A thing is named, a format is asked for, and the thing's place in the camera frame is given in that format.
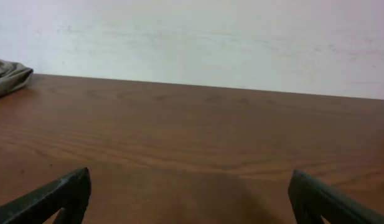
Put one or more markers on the folded khaki garment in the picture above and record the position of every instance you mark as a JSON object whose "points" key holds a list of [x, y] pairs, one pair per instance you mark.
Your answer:
{"points": [[13, 77]]}

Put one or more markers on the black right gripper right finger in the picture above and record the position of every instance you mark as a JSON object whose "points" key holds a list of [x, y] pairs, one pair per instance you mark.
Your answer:
{"points": [[313, 202]]}

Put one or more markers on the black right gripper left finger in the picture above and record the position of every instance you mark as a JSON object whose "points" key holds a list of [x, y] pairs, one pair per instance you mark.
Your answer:
{"points": [[67, 198]]}

